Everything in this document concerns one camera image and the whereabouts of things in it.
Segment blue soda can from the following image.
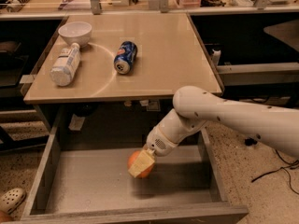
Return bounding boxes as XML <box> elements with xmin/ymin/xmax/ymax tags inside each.
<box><xmin>114</xmin><ymin>41</ymin><xmax>137</xmax><ymax>75</ymax></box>

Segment black table leg with caster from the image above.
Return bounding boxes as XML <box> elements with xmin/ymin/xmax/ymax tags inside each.
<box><xmin>245</xmin><ymin>137</ymin><xmax>257</xmax><ymax>147</ymax></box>

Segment black coiled tool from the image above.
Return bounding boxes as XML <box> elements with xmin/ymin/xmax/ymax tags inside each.
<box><xmin>7</xmin><ymin>0</ymin><xmax>30</xmax><ymax>12</ymax></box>

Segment open grey wooden drawer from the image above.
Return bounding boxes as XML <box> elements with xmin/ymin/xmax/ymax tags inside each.
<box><xmin>20</xmin><ymin>105</ymin><xmax>249</xmax><ymax>224</ymax></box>

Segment black floor cables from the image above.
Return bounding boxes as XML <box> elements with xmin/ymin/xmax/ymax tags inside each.
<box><xmin>250</xmin><ymin>149</ymin><xmax>299</xmax><ymax>196</ymax></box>

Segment white ceramic bowl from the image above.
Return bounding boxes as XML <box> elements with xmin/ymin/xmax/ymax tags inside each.
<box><xmin>58</xmin><ymin>21</ymin><xmax>92</xmax><ymax>47</ymax></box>

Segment orange fruit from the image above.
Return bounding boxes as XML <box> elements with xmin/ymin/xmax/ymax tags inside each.
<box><xmin>126</xmin><ymin>149</ymin><xmax>156</xmax><ymax>179</ymax></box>

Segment clear plastic water bottle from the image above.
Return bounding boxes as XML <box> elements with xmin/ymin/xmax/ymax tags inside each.
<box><xmin>50</xmin><ymin>43</ymin><xmax>80</xmax><ymax>87</ymax></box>

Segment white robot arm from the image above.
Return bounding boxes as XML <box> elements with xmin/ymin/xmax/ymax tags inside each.
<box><xmin>128</xmin><ymin>86</ymin><xmax>299</xmax><ymax>177</ymax></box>

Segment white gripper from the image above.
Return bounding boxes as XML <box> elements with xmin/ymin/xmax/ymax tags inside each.
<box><xmin>127</xmin><ymin>125</ymin><xmax>180</xmax><ymax>178</ymax></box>

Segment white perforated clog shoe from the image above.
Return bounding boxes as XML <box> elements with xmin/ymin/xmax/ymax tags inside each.
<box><xmin>0</xmin><ymin>188</ymin><xmax>26</xmax><ymax>214</ymax></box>

